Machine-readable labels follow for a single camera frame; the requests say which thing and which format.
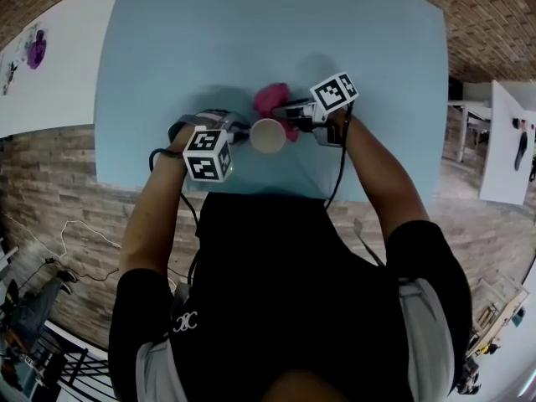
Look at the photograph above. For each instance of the person's black and grey shirt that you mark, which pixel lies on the person's black and grey shirt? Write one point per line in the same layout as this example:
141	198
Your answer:
289	308

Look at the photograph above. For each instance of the pile of small trinkets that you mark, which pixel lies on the pile of small trinkets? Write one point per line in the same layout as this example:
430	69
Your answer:
10	78

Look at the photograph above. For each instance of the black metal rack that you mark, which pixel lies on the black metal rack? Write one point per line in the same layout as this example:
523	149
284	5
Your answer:
71	367

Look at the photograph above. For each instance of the white cup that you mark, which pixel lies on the white cup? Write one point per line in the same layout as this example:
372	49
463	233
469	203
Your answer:
268	136

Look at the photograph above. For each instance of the light wooden rack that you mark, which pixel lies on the light wooden rack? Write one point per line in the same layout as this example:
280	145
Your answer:
498	316

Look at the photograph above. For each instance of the person's right forearm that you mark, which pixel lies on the person's right forearm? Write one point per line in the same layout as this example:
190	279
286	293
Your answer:
377	182

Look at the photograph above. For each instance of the person's left forearm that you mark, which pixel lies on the person's left forearm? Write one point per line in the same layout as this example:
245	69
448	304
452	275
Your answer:
151	216

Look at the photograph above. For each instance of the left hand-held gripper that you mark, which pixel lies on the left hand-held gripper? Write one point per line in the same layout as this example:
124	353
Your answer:
207	153

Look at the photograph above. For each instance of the dark drink bottle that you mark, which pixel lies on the dark drink bottle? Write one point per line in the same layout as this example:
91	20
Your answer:
517	123

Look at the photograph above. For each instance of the white desk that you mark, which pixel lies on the white desk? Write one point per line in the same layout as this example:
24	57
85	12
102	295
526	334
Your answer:
506	161

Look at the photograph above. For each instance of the pink cloth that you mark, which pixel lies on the pink cloth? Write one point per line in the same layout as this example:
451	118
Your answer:
270	99

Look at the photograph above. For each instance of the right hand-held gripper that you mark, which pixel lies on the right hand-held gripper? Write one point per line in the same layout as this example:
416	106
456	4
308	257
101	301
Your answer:
333	94

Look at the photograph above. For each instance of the small teal bin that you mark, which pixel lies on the small teal bin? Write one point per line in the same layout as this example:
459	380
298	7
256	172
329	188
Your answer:
520	316

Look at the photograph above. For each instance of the purple crumpled cloth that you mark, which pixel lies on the purple crumpled cloth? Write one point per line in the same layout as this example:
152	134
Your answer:
37	50

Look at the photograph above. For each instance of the black elongated insole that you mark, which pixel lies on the black elongated insole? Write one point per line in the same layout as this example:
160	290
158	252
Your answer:
521	151

